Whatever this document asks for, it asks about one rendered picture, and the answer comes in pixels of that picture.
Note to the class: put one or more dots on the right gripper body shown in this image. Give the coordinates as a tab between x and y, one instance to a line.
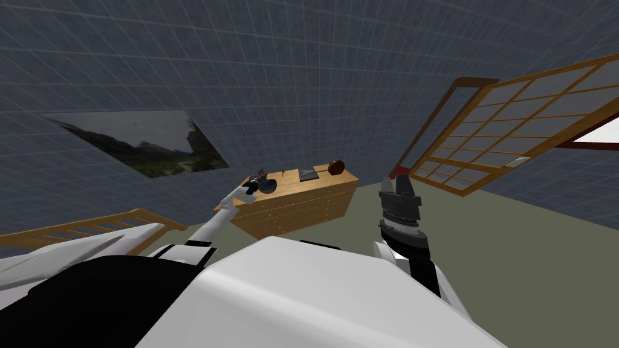
400	204

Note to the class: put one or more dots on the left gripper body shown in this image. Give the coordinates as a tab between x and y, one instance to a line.
262	185

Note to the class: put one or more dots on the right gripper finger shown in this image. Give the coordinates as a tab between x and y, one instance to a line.
403	184
387	185

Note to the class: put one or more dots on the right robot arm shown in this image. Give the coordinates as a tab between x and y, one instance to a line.
411	251

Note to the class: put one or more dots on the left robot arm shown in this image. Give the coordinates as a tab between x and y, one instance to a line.
96	299

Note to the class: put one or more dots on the wooden chest of drawers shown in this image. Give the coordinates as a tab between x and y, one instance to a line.
300	205

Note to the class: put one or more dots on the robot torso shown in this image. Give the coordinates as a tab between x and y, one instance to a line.
300	299

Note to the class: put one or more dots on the wooden lattice sliding door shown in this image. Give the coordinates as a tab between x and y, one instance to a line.
512	130

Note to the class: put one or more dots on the wooden bed with white bedding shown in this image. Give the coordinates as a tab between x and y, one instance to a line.
58	241

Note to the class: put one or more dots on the landscape picture on wall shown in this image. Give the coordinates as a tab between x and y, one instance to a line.
145	140

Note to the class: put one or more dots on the white window with red frame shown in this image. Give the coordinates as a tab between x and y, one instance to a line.
599	135

